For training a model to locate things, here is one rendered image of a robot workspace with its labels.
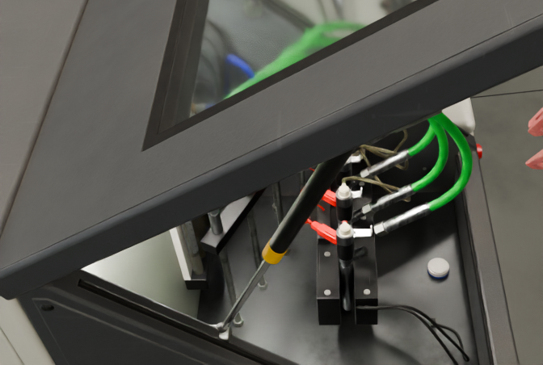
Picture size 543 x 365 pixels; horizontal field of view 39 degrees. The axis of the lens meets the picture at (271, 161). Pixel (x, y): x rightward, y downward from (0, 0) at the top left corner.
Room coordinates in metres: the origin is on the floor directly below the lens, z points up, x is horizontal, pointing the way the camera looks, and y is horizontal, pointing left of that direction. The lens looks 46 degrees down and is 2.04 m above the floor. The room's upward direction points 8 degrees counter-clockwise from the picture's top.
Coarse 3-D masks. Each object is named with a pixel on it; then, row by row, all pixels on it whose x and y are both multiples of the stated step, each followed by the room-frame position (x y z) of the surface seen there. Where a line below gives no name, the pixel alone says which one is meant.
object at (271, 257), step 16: (336, 160) 0.42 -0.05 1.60; (320, 176) 0.43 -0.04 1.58; (336, 176) 0.43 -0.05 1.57; (304, 192) 0.43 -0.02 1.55; (320, 192) 0.43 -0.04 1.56; (304, 208) 0.43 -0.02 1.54; (288, 224) 0.43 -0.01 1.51; (272, 240) 0.44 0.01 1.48; (288, 240) 0.43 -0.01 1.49; (272, 256) 0.44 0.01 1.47; (256, 272) 0.45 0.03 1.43; (240, 304) 0.45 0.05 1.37; (224, 336) 0.45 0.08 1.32
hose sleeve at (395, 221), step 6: (420, 204) 0.74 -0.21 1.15; (426, 204) 0.73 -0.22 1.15; (408, 210) 0.74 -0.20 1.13; (414, 210) 0.74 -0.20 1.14; (420, 210) 0.73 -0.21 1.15; (426, 210) 0.73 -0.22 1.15; (396, 216) 0.74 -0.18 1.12; (402, 216) 0.74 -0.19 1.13; (408, 216) 0.73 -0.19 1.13; (414, 216) 0.73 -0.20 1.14; (420, 216) 0.73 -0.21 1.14; (384, 222) 0.74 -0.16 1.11; (390, 222) 0.74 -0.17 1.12; (396, 222) 0.73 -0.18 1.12; (402, 222) 0.73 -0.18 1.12; (408, 222) 0.73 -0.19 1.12; (384, 228) 0.74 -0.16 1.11; (390, 228) 0.73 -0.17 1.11; (396, 228) 0.73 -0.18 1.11
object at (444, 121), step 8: (440, 120) 0.73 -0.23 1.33; (448, 120) 0.73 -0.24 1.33; (448, 128) 0.72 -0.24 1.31; (456, 128) 0.73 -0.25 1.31; (456, 136) 0.72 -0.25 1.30; (464, 136) 0.73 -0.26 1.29; (464, 144) 0.72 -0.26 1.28; (464, 152) 0.72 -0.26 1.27; (464, 160) 0.72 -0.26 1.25; (472, 160) 0.72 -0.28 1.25; (464, 168) 0.72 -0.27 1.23; (472, 168) 0.72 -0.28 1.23; (464, 176) 0.72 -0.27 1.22; (456, 184) 0.73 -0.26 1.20; (464, 184) 0.72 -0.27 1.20; (448, 192) 0.73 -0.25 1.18; (456, 192) 0.72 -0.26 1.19; (432, 200) 0.74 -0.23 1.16; (440, 200) 0.73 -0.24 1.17; (448, 200) 0.72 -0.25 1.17; (432, 208) 0.73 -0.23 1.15
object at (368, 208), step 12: (432, 120) 0.81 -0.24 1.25; (444, 132) 0.81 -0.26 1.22; (444, 144) 0.80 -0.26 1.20; (444, 156) 0.80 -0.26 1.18; (432, 168) 0.82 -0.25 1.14; (420, 180) 0.81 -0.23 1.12; (432, 180) 0.81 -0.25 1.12; (396, 192) 0.82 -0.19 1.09; (408, 192) 0.81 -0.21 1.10; (372, 204) 0.82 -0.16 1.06; (384, 204) 0.81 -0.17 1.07
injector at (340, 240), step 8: (336, 232) 0.75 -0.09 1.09; (352, 232) 0.75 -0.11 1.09; (336, 240) 0.75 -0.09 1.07; (344, 240) 0.74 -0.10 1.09; (352, 240) 0.74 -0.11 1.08; (344, 248) 0.74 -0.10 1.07; (352, 248) 0.74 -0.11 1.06; (360, 248) 0.75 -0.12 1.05; (344, 256) 0.74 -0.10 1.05; (352, 256) 0.74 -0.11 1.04; (360, 256) 0.74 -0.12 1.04; (344, 264) 0.74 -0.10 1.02; (352, 264) 0.75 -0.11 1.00; (344, 272) 0.74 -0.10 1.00; (344, 280) 0.75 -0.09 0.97; (344, 288) 0.75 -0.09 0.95; (344, 296) 0.75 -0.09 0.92; (352, 296) 0.75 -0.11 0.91; (344, 304) 0.75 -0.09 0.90; (352, 304) 0.75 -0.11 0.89
